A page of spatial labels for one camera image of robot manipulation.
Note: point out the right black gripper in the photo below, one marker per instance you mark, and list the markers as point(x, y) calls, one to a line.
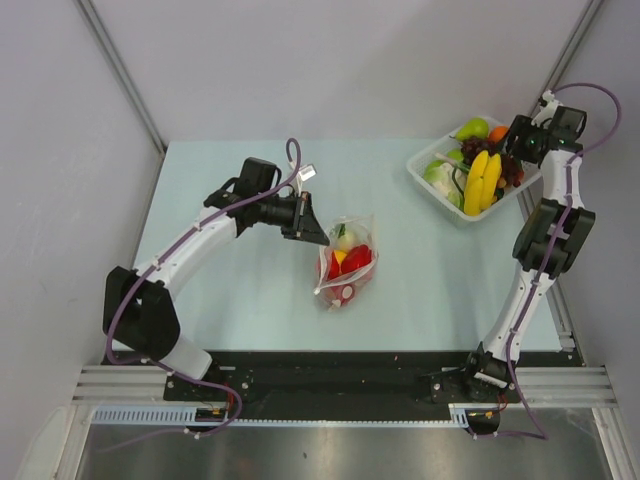
point(522, 128)

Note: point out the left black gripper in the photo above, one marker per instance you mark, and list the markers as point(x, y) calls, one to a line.
point(303, 224)

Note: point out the white radish toy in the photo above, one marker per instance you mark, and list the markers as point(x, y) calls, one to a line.
point(348, 241)

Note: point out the yellow orange fruit toy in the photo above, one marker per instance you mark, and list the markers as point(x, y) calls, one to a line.
point(339, 255)

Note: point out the clear zip top bag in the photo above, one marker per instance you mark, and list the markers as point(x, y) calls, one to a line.
point(365, 228)

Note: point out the red bell pepper toy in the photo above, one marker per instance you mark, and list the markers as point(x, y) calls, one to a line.
point(357, 258)

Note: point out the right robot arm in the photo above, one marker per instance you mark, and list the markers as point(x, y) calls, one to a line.
point(546, 246)

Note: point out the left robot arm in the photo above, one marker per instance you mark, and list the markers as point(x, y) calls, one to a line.
point(139, 310)

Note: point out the white plastic food basket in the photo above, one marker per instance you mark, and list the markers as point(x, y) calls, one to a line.
point(516, 175)

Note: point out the orange tangerine toy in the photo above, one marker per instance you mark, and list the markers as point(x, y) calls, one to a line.
point(497, 134)

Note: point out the green pear toy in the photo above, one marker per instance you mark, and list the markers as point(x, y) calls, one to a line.
point(476, 127)

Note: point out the yellow banana bunch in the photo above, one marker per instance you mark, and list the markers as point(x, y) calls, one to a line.
point(481, 183)

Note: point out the green apple toy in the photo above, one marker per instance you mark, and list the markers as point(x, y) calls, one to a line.
point(456, 154)

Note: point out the white cauliflower toy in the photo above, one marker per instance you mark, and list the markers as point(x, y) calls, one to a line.
point(448, 181)

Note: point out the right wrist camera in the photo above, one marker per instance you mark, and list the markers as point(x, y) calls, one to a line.
point(548, 104)

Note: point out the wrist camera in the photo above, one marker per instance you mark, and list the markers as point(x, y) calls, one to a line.
point(548, 104)
point(304, 174)

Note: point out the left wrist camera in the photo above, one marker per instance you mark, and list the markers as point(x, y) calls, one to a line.
point(304, 174)

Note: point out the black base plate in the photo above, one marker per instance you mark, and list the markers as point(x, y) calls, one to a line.
point(339, 386)

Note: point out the aluminium frame rail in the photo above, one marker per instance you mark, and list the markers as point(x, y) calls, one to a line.
point(554, 387)

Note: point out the white slotted cable duct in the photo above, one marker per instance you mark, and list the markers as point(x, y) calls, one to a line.
point(159, 416)

